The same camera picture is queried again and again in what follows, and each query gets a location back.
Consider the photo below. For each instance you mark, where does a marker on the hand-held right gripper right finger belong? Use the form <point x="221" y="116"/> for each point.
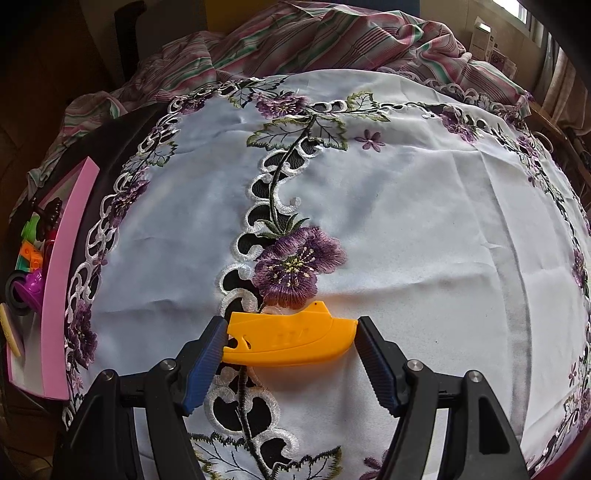
<point x="378" y="364"/>

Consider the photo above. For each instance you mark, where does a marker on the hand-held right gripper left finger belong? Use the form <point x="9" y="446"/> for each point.
<point x="205" y="364"/>

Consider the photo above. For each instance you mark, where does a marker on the yellow toy boat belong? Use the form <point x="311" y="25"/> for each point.
<point x="286" y="339"/>

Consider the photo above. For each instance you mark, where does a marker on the pink white cardboard tray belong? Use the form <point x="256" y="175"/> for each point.
<point x="57" y="323"/>

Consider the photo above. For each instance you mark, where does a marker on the pale yellow oval toy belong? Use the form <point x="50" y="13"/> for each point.
<point x="11" y="330"/>

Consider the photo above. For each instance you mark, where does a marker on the orange toy blocks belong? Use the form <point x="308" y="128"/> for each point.
<point x="28" y="254"/>

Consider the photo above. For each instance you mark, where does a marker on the white embroidered floral tablecloth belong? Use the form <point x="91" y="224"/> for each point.
<point x="415" y="230"/>

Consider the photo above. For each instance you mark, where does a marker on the purple round toy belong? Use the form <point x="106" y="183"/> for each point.
<point x="32" y="284"/>

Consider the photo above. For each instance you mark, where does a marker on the teal green toy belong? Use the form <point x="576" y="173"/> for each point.
<point x="24" y="265"/>

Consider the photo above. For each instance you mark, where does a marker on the red cloth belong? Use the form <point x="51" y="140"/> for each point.
<point x="568" y="468"/>

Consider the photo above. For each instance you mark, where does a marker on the dark brown toy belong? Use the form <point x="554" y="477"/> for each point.
<point x="48" y="212"/>

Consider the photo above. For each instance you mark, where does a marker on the light green toy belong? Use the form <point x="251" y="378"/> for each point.
<point x="28" y="230"/>

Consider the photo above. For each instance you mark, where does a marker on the wooden side desk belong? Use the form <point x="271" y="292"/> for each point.
<point x="554" y="124"/>

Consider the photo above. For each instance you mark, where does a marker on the pink striped bedsheet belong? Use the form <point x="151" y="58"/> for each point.
<point x="300" y="41"/>

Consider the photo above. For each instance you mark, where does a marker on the beige curtain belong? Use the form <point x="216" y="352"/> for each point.
<point x="561" y="78"/>

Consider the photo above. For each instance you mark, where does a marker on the small white box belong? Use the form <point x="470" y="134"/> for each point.
<point x="481" y="37"/>

